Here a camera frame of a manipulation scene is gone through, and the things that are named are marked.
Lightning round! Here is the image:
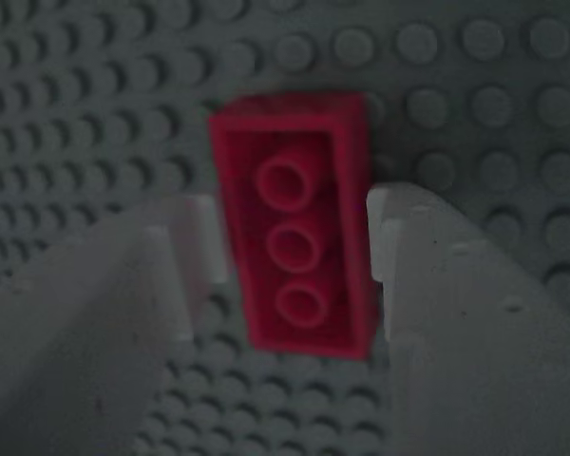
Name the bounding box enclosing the red Lego brick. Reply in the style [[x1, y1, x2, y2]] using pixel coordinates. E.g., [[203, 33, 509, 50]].
[[208, 92, 381, 355]]

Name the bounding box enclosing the grey studded baseplate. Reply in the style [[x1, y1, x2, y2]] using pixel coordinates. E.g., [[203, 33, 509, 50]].
[[0, 0, 570, 456]]

